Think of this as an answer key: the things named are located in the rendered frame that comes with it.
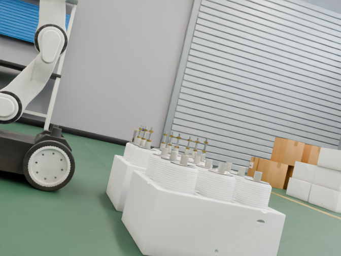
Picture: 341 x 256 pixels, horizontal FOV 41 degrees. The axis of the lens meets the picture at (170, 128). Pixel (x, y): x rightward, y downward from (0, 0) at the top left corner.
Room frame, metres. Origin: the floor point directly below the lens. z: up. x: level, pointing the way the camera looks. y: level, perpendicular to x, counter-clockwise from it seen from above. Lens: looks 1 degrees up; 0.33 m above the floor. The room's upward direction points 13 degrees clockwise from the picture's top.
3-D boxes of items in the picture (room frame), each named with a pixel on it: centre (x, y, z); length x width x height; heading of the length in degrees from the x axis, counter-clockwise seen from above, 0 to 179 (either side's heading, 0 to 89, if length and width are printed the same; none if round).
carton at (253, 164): (5.89, -1.28, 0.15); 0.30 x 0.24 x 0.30; 105
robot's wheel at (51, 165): (1.82, 0.43, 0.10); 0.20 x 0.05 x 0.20; 106
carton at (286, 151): (5.61, -1.46, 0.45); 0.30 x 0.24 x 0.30; 17
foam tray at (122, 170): (1.97, -0.01, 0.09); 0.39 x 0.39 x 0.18; 14
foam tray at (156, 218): (1.45, -0.14, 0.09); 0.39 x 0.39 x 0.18; 15
